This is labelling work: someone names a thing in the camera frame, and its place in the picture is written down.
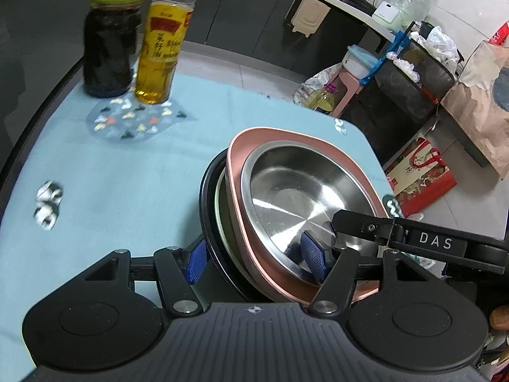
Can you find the dark grey kitchen cabinets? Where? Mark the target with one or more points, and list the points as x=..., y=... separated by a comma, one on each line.
x=238, y=16

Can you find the stainless steel bowl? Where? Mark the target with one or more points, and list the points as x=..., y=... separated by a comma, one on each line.
x=286, y=199

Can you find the dark vinegar bottle green label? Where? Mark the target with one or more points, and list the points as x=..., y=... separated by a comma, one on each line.
x=107, y=55

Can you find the large cooking oil jug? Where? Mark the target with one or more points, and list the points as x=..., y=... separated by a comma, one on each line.
x=322, y=101

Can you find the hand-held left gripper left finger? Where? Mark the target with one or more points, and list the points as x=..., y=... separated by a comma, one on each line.
x=197, y=260

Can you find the beige hanging bin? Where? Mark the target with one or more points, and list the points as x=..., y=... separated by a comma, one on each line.
x=308, y=16

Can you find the white container blue lid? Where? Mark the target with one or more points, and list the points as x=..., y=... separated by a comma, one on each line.
x=358, y=63

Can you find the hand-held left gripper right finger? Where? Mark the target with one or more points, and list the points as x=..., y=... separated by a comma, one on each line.
x=314, y=256

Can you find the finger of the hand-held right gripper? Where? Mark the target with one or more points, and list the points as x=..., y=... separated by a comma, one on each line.
x=358, y=227

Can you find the patterned plastic bag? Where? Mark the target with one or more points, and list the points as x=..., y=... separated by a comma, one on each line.
x=306, y=89

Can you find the black round bowl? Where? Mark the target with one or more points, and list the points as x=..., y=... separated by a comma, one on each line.
x=207, y=215

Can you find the green plate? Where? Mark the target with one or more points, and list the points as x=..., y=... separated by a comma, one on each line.
x=220, y=215

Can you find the pink plastic stool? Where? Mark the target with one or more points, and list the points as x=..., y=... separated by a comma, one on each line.
x=350, y=87

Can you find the printed beige bag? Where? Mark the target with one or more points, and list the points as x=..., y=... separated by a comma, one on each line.
x=477, y=99

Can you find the red gift bag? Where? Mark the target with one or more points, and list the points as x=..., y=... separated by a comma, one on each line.
x=421, y=183

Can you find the pink square bowl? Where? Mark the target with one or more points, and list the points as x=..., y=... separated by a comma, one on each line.
x=262, y=274

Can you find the person's right hand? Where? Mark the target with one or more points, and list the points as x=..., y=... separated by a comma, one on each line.
x=501, y=317

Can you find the yellow oil bottle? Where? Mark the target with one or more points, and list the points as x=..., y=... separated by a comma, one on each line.
x=159, y=47

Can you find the white plastic bag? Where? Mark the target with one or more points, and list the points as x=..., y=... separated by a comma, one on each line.
x=405, y=67
x=441, y=45

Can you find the black mesh rack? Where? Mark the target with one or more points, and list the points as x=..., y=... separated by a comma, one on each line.
x=413, y=87

